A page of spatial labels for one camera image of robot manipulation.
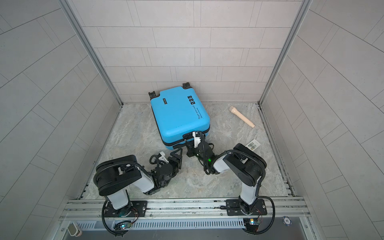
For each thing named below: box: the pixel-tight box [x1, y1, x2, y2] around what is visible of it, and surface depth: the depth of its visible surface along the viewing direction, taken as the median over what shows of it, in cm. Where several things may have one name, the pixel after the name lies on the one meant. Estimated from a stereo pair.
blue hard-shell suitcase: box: [148, 82, 210, 150], surface depth 88 cm
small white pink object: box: [67, 222, 83, 237], surface depth 64 cm
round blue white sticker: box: [282, 216, 292, 227], surface depth 69 cm
